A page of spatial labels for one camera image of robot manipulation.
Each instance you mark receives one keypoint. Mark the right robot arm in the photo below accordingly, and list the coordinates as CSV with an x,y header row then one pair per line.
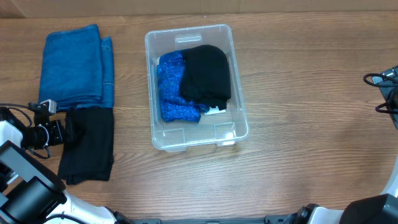
x,y
379,209

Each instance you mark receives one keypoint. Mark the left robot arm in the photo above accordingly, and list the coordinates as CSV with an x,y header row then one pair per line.
x,y
40,157

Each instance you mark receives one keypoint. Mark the clear plastic container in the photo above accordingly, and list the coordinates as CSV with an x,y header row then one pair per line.
x,y
220,129

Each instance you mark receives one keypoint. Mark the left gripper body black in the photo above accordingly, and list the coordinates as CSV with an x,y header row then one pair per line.
x,y
56,135

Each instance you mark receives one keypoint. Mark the folded blue denim cloth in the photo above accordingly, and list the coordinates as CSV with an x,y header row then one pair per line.
x,y
78,69

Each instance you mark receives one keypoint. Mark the black cloth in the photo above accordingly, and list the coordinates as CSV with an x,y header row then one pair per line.
x,y
88,150
206,79

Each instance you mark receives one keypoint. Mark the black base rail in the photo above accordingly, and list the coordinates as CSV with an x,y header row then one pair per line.
x,y
268,219

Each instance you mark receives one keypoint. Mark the white paper label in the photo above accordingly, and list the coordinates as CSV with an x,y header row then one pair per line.
x,y
215,110

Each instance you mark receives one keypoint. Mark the blue sparkly cloth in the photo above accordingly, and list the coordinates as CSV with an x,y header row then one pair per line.
x,y
173,106

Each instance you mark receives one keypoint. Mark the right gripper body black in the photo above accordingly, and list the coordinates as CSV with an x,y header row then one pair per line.
x,y
389,91

